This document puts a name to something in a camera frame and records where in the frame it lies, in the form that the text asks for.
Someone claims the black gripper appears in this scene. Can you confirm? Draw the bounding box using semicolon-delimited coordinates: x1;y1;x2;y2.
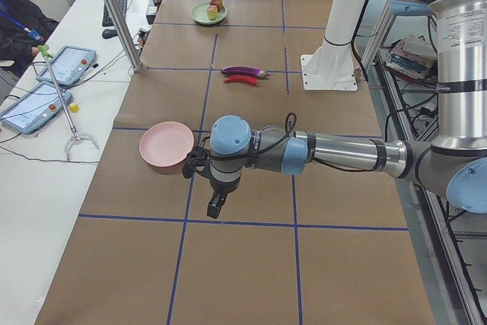
207;179;240;219

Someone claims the pink green peach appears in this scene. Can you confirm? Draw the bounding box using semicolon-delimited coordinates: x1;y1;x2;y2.
206;5;219;21

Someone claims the pink plate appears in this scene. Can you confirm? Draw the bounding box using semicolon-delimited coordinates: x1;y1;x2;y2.
139;121;194;167

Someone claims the red chili pepper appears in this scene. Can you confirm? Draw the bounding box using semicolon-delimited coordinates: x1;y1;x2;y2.
224;75;258;87

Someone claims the purple eggplant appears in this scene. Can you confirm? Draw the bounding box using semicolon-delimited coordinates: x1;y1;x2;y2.
221;66;270;78

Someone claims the small yellow toy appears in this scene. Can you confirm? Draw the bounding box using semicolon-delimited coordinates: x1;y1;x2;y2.
69;103;79;113

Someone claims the orange black electronics box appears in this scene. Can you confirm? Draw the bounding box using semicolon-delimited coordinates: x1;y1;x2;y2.
137;29;149;46

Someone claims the green plate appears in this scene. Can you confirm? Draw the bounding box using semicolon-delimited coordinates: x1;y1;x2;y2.
190;2;228;25

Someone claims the lower teach pendant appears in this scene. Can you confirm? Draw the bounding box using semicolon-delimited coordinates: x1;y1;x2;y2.
1;81;62;134

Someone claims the black computer mouse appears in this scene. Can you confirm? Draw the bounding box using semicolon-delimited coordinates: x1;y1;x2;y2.
101;29;118;40

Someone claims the black keyboard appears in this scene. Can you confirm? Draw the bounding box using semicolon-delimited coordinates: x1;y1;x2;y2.
101;0;129;28

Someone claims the metal reacher grabber tool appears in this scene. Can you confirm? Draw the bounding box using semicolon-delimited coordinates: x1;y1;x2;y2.
37;45;100;162

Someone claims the stack of books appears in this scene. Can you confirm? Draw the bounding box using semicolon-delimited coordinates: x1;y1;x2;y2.
385;35;438;80

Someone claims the person in dark jacket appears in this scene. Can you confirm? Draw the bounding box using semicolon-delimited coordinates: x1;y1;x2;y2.
1;0;59;77

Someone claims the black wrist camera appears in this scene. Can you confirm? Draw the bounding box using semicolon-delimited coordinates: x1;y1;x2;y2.
182;146;210;179

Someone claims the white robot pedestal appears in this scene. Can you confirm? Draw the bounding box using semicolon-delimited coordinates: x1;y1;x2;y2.
301;0;366;91

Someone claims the aluminium frame post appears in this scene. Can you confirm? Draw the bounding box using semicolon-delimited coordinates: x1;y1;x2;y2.
103;0;142;72

